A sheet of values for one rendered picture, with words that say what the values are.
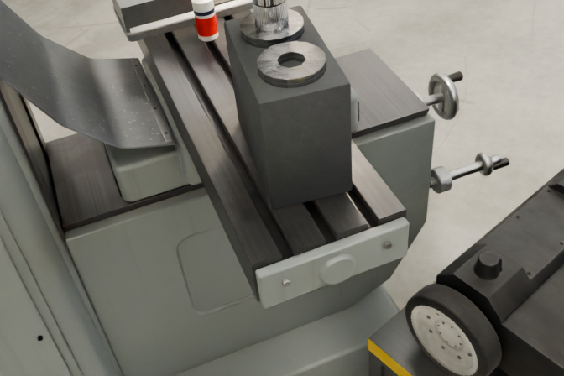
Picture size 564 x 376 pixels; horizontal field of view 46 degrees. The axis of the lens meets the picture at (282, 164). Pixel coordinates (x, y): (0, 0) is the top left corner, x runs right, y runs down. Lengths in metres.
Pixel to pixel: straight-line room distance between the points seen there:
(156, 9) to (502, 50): 2.00
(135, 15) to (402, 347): 0.87
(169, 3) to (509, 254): 0.83
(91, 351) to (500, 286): 0.82
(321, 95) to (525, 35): 2.43
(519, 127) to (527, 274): 1.35
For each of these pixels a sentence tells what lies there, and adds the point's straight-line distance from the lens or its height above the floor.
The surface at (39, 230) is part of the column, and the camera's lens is 1.24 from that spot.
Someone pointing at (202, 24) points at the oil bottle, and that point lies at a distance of 1.31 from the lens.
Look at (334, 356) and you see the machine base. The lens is 1.70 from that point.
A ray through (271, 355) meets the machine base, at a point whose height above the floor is 0.20.
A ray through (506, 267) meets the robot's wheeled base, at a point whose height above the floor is 0.61.
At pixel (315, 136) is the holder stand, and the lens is 0.87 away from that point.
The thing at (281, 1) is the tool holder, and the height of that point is 1.20.
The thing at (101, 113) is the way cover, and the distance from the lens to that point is 1.26.
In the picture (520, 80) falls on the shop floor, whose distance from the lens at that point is 2.92.
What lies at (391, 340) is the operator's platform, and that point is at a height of 0.40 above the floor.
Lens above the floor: 1.63
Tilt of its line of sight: 41 degrees down
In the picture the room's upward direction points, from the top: 6 degrees counter-clockwise
